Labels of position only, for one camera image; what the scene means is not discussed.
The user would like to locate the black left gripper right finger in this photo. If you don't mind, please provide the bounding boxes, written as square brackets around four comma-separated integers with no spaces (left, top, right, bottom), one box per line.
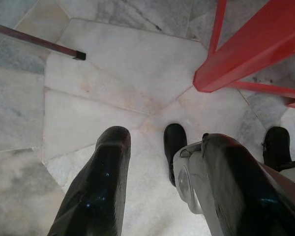
[203,132,295,236]

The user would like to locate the silver clothes rack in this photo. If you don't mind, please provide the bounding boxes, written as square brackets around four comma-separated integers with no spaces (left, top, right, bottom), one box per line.
[0,21,87,61]

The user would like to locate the red plastic stool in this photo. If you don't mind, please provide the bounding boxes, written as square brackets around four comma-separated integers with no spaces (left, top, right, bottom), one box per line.
[193,0,295,109]

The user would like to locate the robot right leg black foot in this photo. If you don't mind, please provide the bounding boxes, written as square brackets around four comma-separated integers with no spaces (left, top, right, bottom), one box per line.
[262,126,295,190]

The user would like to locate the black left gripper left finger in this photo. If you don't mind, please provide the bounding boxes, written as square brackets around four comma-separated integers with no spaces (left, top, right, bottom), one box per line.
[48,125,132,236]

